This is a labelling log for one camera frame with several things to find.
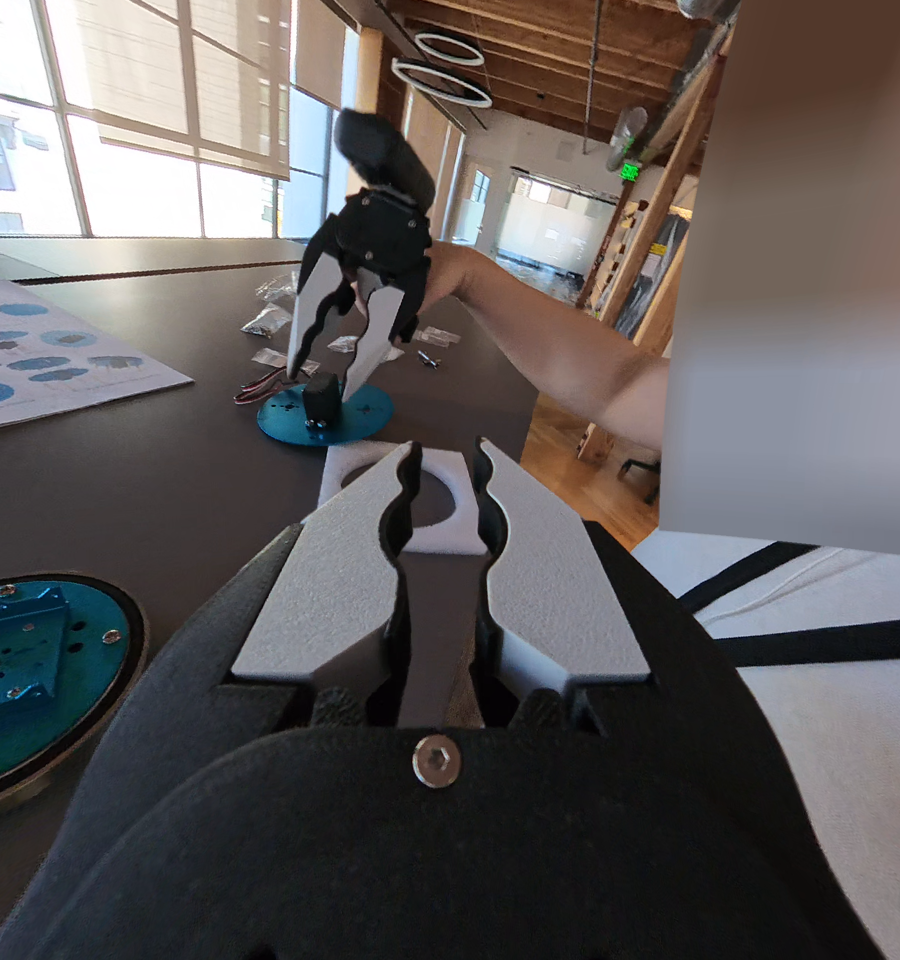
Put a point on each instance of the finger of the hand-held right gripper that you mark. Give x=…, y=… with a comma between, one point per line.
x=311, y=300
x=382, y=322

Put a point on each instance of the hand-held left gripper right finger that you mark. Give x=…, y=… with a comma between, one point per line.
x=562, y=600

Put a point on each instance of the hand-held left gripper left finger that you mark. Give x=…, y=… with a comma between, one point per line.
x=330, y=600

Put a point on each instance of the black servo motor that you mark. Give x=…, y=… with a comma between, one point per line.
x=321, y=397

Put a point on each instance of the blue round metal plate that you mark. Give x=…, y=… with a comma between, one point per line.
x=360, y=420

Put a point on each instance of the person's right forearm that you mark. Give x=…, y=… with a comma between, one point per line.
x=570, y=352

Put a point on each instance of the dark desk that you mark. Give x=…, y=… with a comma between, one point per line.
x=195, y=465

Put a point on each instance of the grey office desk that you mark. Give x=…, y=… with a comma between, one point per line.
x=120, y=251

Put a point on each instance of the person's right hand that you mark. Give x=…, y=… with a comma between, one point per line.
x=446, y=274

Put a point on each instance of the clear bag with white label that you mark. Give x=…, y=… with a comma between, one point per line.
x=343, y=345

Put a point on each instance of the loose metal standoff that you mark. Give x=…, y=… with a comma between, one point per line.
x=429, y=360

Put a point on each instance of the white foam square with hole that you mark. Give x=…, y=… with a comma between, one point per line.
x=337, y=469

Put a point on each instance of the black chair base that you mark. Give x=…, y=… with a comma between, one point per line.
x=637, y=466

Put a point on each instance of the printed instruction manual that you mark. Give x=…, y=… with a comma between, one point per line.
x=120, y=382

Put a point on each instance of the large office window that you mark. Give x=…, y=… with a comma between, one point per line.
x=135, y=187

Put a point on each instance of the beige roller blind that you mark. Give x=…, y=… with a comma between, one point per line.
x=195, y=75

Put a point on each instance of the green exit sign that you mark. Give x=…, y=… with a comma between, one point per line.
x=630, y=172

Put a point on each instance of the person's white shirt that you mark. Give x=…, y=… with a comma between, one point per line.
x=854, y=750

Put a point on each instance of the wooden support post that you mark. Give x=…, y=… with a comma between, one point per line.
x=644, y=255

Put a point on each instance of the silver ventilation duct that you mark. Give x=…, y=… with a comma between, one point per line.
x=628, y=135

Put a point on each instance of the round turntable with blue bracket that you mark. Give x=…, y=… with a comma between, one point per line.
x=45, y=660

